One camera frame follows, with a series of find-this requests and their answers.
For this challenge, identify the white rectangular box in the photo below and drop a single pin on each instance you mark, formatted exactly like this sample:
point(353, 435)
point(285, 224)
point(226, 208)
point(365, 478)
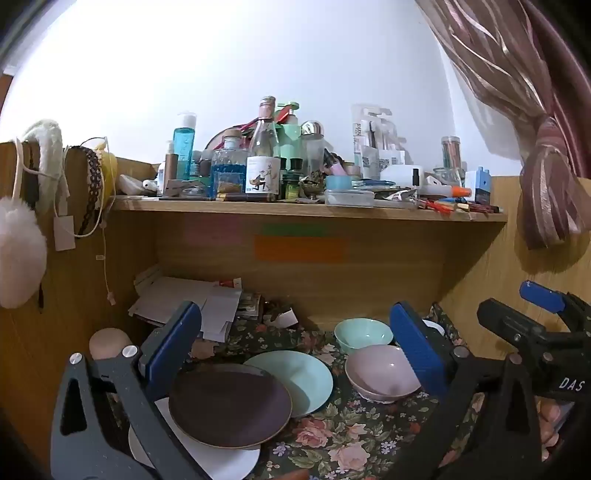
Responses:
point(401, 174)

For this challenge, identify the green sticky note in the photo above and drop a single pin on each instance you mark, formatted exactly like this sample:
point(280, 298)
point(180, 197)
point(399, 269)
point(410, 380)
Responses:
point(293, 230)

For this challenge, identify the white and blue small device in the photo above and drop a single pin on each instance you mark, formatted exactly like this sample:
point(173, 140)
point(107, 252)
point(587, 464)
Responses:
point(478, 187)

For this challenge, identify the light green bowl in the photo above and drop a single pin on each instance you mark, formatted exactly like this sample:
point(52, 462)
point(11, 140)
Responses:
point(362, 334)

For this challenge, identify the white hanging tag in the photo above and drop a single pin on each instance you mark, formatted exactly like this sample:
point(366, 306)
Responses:
point(63, 233)

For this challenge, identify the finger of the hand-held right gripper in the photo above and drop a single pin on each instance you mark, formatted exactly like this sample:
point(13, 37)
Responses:
point(508, 321)
point(542, 295)

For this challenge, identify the yellow headband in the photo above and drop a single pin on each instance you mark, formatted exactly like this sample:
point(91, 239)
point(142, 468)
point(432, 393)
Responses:
point(110, 175)

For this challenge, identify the mint green pump bottle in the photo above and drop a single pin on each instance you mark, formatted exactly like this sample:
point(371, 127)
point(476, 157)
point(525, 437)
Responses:
point(291, 138)

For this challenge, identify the small dark green bottle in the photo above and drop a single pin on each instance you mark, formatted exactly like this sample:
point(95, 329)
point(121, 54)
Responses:
point(291, 187)

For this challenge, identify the packaged toothbrush set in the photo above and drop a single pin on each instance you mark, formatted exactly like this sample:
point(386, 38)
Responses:
point(374, 138)

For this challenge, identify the white glue bottle orange cap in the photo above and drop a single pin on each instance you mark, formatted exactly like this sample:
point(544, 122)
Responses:
point(443, 190)

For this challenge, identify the folded white card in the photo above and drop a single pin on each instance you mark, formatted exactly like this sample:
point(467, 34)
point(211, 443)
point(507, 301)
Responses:
point(287, 318)

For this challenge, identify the brown cylinder tube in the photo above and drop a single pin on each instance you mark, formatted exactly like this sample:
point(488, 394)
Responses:
point(171, 167)

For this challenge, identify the clear jar of pencils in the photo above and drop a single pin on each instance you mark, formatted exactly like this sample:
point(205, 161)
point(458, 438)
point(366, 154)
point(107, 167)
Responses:
point(451, 152)

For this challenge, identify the clear flat plastic box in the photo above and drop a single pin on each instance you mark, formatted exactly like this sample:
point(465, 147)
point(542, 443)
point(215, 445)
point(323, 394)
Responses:
point(348, 197)

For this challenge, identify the dark floral tablecloth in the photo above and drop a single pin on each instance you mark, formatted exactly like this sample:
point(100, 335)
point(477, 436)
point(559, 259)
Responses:
point(360, 438)

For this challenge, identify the orange sticky note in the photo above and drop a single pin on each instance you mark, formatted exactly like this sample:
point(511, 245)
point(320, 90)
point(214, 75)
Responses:
point(300, 249)

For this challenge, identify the stack of white papers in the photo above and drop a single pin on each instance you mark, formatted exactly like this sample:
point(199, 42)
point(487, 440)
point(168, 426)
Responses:
point(184, 295)

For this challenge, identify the person's right hand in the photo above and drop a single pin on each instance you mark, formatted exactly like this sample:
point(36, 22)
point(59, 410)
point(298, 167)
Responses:
point(551, 415)

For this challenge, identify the pink sticky note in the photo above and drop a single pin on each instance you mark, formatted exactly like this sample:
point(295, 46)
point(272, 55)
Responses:
point(212, 233)

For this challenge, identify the stack of printed photos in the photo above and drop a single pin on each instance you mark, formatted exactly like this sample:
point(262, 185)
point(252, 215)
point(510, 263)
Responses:
point(250, 307)

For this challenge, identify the clear bottle with silver cap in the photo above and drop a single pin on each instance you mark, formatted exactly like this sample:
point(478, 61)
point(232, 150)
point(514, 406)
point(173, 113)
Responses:
point(314, 147)

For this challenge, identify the striped pink curtain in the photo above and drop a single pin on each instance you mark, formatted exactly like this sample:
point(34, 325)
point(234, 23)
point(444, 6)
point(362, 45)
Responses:
point(545, 184)

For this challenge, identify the brown lace headband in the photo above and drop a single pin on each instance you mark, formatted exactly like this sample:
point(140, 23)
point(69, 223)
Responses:
point(93, 180)

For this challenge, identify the tall blue liquid bottle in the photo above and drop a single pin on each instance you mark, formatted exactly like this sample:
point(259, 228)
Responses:
point(184, 147)

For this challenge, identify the white fluffy headband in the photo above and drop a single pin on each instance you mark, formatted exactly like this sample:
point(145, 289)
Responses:
point(48, 152)

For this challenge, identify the wooden shelf unit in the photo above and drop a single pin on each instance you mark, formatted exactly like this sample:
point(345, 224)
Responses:
point(415, 258)

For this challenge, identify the dark brown plate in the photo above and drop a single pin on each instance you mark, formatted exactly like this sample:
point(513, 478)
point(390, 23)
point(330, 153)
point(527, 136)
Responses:
point(231, 406)

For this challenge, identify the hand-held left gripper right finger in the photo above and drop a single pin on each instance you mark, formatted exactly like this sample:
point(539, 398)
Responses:
point(415, 341)

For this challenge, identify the square blue liquid bottle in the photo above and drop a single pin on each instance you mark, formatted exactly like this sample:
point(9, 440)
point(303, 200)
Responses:
point(228, 170)

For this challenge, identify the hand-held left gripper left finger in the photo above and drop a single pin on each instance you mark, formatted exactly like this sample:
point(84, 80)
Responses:
point(175, 346)

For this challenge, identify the light green plate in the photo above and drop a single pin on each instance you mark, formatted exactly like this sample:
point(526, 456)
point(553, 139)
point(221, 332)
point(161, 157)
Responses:
point(304, 383)

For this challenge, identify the white plate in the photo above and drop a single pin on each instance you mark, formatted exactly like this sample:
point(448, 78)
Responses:
point(226, 464)

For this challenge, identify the pink bowl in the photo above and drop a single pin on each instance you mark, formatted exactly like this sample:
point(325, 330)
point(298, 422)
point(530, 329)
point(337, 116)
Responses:
point(378, 369)

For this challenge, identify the clear bottle with illustrated label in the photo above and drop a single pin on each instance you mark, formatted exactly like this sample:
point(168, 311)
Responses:
point(263, 180)

